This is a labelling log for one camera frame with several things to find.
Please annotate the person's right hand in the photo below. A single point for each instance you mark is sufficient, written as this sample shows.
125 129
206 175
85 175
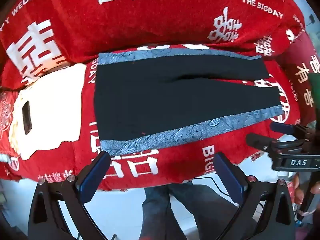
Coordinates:
298 188

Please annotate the person's legs in jeans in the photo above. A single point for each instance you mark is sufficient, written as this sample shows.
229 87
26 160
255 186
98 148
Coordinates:
162 210

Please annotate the green object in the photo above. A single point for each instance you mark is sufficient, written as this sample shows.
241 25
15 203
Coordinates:
315 82

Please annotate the red printed blanket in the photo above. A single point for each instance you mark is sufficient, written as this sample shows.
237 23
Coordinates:
175 166

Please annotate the black pants with grey stripes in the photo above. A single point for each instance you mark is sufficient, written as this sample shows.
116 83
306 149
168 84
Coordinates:
162 100

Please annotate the red printed sofa armrest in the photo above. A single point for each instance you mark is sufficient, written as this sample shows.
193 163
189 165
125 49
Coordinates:
300 62

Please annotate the white cloth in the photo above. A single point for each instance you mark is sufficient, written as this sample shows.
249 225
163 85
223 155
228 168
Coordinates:
55 120

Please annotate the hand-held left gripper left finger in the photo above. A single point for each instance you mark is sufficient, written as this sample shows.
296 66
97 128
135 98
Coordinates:
94 178

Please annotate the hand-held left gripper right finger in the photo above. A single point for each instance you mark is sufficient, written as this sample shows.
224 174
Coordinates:
230 180

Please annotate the red embroidered cushion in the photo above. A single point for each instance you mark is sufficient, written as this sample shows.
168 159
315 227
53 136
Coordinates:
5 116

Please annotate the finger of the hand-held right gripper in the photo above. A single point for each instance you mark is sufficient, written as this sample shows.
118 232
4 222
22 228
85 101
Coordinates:
257 140
281 127

